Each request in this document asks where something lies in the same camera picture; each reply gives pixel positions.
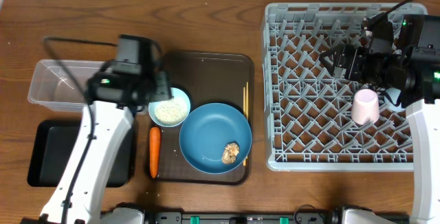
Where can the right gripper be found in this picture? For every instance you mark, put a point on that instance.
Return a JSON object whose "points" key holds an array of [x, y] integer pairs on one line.
{"points": [[358, 55]]}

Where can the pink cup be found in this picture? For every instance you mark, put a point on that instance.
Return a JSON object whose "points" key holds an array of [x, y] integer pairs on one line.
{"points": [[365, 107]]}

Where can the light blue cup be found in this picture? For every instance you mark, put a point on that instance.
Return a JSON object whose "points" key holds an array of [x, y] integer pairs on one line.
{"points": [[391, 97]]}

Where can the white rice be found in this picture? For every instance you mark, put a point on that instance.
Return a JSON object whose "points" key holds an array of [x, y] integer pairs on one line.
{"points": [[171, 112]]}

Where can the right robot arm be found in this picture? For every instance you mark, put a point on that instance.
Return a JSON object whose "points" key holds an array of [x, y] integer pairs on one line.
{"points": [[415, 73]]}

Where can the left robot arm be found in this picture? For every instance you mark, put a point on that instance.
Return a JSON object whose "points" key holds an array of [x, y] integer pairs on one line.
{"points": [[113, 95]]}

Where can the grey dishwasher rack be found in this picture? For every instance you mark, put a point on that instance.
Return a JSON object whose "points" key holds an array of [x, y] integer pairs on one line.
{"points": [[308, 125]]}

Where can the black waste tray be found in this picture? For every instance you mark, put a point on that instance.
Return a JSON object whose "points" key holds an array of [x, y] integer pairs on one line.
{"points": [[53, 145]]}

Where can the wooden chopstick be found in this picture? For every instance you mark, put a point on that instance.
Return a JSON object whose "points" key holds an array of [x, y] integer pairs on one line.
{"points": [[244, 102], [247, 98]]}

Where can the brown serving tray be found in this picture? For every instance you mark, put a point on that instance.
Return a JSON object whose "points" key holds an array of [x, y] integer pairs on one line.
{"points": [[205, 77]]}

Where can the brown food scrap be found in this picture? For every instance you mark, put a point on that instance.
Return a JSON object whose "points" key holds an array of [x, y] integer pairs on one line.
{"points": [[230, 153]]}

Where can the dark blue plate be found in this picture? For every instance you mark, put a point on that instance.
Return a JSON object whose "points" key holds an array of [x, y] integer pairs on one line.
{"points": [[207, 131]]}

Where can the orange carrot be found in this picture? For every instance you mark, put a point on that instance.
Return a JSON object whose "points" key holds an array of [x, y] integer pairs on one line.
{"points": [[154, 150]]}

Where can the clear plastic bin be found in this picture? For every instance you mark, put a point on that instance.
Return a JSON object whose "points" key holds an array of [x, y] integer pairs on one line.
{"points": [[52, 88]]}

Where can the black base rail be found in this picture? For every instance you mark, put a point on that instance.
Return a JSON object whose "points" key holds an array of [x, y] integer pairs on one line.
{"points": [[179, 218]]}

